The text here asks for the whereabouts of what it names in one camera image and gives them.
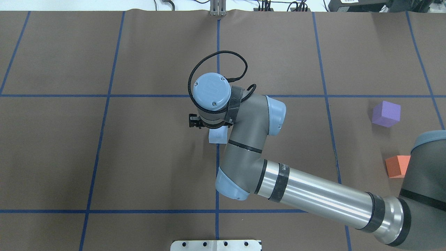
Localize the light blue foam block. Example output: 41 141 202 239
208 126 228 144

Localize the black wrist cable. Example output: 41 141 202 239
188 51 257 105

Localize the orange foam block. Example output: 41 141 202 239
385 155 411 178

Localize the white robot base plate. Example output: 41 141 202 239
170 239 263 251

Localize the aluminium frame post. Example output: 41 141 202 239
210 0 227 16

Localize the purple foam block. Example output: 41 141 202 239
371 101 401 128

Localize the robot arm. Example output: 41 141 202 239
187 73 445 250

